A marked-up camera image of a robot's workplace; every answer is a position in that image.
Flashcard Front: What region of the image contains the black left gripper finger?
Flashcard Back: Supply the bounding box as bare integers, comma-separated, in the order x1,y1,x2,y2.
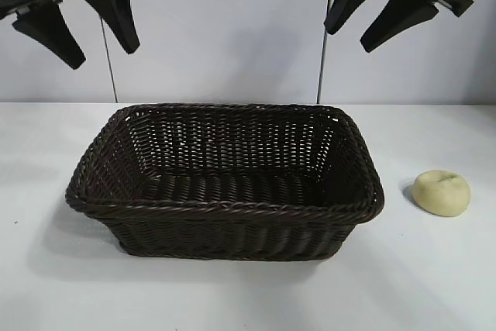
84,0,141,54
11,5,87,71

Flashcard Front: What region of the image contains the dark brown woven basket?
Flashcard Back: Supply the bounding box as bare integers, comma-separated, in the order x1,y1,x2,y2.
64,102,386,264

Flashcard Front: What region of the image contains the pale yellow egg yolk pastry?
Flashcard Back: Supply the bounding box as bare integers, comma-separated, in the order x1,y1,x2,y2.
411,169,472,218

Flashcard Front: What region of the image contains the thin dark cable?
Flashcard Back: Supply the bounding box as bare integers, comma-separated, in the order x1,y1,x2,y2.
100,17,119,103
316,0,337,105

